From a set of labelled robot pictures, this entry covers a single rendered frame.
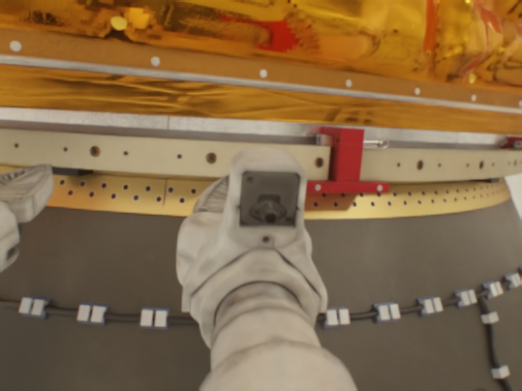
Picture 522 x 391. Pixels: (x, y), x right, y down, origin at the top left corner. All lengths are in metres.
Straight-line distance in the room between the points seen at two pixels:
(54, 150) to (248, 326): 0.48
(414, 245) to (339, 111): 0.24
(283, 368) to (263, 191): 0.09
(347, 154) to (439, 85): 0.32
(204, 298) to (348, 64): 0.53
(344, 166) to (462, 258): 0.30
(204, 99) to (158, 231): 0.19
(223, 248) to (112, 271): 0.39
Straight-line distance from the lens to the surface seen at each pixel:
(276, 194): 0.24
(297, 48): 0.66
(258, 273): 0.25
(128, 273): 0.62
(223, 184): 0.46
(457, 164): 0.78
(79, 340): 0.63
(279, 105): 0.66
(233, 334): 0.22
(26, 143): 0.67
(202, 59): 0.60
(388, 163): 0.67
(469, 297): 0.79
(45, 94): 0.56
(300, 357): 0.19
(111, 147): 0.61
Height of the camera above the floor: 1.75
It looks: 9 degrees down
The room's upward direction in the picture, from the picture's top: 3 degrees clockwise
